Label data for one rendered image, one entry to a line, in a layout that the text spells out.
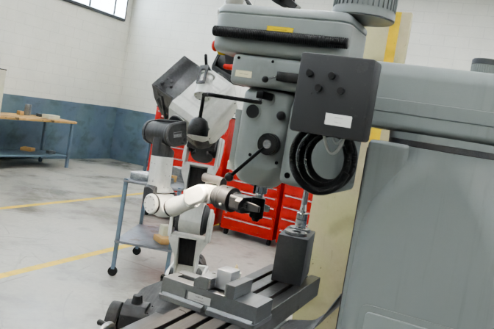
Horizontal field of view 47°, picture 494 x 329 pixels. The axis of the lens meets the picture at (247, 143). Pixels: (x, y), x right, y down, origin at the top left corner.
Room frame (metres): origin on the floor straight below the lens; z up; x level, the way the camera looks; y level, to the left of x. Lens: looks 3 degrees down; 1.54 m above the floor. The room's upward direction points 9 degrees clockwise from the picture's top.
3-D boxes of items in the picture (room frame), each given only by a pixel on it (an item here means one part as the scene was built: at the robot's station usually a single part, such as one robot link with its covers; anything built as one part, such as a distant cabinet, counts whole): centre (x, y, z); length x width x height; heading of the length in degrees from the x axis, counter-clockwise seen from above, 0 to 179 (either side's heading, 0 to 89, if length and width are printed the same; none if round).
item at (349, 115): (1.50, -0.21, 1.62); 0.20 x 0.09 x 0.21; 66
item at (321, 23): (1.92, -0.08, 1.81); 0.47 x 0.26 x 0.16; 66
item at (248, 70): (1.91, -0.11, 1.68); 0.34 x 0.24 x 0.10; 66
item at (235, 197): (1.99, 0.00, 1.23); 0.13 x 0.12 x 0.10; 141
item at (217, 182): (2.07, 0.08, 1.24); 0.11 x 0.11 x 0.11; 51
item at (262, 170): (1.93, -0.07, 1.47); 0.21 x 0.19 x 0.32; 156
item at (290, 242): (2.32, -0.26, 1.00); 0.22 x 0.12 x 0.20; 166
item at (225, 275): (1.79, -0.01, 1.01); 0.06 x 0.05 x 0.06; 154
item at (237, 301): (1.80, 0.02, 0.96); 0.35 x 0.15 x 0.11; 64
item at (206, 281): (1.82, 0.04, 0.99); 0.12 x 0.06 x 0.04; 154
